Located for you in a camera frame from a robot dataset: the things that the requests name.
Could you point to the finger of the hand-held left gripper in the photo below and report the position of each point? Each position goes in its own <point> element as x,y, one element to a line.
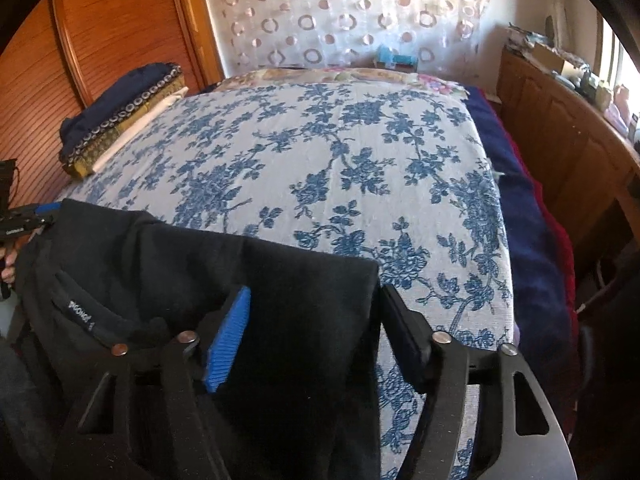
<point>47,207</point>

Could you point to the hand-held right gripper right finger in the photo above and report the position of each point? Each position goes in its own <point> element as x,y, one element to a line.
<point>405,340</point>

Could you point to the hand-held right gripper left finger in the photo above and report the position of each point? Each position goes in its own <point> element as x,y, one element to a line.
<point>227,340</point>

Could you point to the black t-shirt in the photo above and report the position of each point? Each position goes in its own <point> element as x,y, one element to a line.
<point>275,285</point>

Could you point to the person's left hand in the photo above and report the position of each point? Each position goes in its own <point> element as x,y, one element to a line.
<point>9,270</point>

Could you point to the folded gold patterned garment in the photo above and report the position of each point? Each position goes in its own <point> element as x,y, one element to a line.
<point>105,142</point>

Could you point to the folded navy garment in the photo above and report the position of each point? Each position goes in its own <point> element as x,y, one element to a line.
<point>115,105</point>

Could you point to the folded white garment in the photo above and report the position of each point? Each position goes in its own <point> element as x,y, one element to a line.
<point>145,115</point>

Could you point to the navy blanket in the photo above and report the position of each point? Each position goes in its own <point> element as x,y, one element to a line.
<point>530,240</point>

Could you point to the blue floral bed sheet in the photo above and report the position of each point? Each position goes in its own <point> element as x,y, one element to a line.
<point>350,160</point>

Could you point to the wooden slatted wardrobe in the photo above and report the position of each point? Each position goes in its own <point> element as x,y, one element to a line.
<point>115,15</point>

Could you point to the low wooden cabinet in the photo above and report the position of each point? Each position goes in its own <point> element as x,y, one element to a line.
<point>560,135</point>

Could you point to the pink floral quilt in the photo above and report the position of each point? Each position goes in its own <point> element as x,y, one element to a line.
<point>430,82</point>

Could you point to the blue tissue pack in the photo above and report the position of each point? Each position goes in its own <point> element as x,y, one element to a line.
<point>395,57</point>

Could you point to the cardboard box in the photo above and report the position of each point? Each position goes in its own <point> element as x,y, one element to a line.
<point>552,57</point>

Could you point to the pink figurine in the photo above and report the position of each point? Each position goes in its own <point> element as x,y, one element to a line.
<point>620,102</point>

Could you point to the circle-patterned sheer curtain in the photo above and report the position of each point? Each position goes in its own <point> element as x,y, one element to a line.
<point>350,10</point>

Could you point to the window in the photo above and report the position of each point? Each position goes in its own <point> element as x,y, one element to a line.
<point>622,65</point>

